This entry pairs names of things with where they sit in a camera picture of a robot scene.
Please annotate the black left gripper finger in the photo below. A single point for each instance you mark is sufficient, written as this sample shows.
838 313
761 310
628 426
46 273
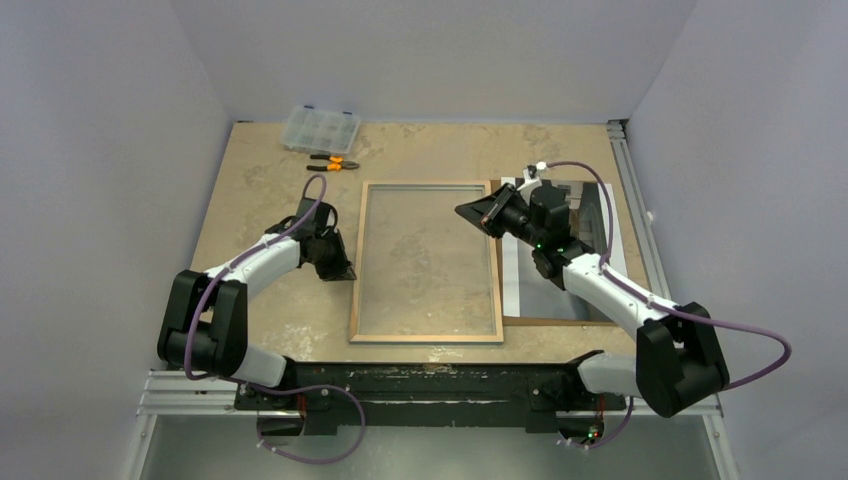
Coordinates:
326 269
340 267

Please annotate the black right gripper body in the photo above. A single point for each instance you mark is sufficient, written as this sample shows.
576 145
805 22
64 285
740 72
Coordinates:
495 211

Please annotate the blue wooden picture frame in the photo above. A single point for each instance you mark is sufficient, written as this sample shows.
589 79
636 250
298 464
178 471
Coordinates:
424 276

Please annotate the grey landscape photo print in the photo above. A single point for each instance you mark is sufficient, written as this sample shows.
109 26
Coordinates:
559 264

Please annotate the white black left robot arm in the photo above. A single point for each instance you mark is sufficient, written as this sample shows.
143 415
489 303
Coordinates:
205 324

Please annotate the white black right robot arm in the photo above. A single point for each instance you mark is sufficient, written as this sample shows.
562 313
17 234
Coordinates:
678 359

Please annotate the brown cardboard backing board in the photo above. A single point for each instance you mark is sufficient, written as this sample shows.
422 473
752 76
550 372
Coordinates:
528 299

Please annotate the orange black pliers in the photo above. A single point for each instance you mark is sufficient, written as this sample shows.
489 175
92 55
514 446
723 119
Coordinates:
331 163

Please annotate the clear plastic organizer box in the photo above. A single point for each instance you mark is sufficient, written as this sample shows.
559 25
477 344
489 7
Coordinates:
316 131

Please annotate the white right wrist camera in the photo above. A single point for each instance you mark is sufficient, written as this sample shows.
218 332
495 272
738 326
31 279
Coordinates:
531 178

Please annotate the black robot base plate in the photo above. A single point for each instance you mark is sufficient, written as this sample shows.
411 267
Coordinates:
556 383

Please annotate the aluminium front rail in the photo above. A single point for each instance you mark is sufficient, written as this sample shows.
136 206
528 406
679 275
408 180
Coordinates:
170 393

